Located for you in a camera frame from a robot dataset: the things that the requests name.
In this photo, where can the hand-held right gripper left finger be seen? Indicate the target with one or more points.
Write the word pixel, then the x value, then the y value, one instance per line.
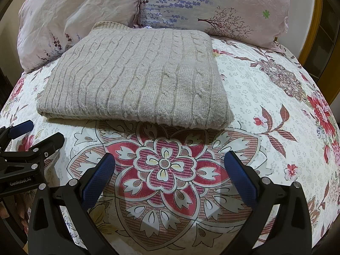
pixel 97 179

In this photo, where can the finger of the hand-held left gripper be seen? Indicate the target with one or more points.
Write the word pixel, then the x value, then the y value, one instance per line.
pixel 49 144
pixel 18 129

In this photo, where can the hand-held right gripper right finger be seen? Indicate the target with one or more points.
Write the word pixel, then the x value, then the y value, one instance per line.
pixel 240 179

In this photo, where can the floral bed sheet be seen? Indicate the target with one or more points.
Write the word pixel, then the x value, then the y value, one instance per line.
pixel 265 106

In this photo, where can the pink floral pillow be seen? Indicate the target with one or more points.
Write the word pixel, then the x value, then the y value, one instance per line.
pixel 77 13

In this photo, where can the lavender print pillow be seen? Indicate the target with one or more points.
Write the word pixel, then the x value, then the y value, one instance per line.
pixel 212 5

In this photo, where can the yellow wooden frame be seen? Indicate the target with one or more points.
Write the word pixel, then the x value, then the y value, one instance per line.
pixel 310 24

